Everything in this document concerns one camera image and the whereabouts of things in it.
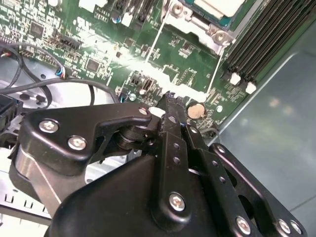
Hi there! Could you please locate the metal socket cover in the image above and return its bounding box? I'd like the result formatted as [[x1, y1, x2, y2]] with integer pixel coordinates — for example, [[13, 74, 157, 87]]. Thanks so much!
[[144, 17, 224, 99]]

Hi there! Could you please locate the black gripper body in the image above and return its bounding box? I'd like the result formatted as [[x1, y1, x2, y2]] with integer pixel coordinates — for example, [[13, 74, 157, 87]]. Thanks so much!
[[50, 155, 232, 237]]

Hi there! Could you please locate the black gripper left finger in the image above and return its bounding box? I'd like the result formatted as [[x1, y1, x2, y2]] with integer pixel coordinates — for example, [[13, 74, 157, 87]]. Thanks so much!
[[9, 91, 193, 231]]

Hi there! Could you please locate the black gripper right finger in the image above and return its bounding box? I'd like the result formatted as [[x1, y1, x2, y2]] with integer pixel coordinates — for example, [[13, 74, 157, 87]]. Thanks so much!
[[176, 97, 309, 237]]

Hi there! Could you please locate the silver green CPU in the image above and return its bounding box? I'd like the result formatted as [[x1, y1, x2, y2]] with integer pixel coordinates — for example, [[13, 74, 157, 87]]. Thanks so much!
[[186, 0, 245, 27]]

